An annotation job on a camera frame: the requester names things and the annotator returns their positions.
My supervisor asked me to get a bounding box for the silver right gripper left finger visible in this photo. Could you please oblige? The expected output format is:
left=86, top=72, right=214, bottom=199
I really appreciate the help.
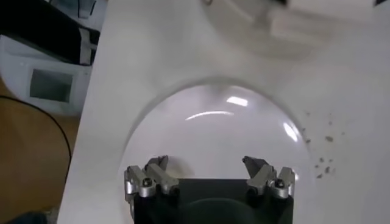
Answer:
left=124, top=155, right=180, bottom=203

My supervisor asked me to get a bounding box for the white housing with grey panel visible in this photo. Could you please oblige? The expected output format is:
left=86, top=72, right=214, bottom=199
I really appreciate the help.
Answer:
left=0, top=35, right=92, bottom=117

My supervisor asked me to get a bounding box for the black bulky object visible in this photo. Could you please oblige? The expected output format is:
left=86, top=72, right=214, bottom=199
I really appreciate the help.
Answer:
left=0, top=0, right=101, bottom=66

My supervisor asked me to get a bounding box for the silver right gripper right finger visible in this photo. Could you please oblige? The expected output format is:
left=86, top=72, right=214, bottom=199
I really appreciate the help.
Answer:
left=242, top=155, right=296, bottom=200

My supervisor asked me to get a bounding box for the white round plate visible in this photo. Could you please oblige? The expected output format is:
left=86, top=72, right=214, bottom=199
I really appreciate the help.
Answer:
left=117, top=77, right=316, bottom=224

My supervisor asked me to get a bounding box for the black floor cable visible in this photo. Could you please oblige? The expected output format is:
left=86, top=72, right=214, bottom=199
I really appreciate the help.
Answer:
left=0, top=96, right=73, bottom=183

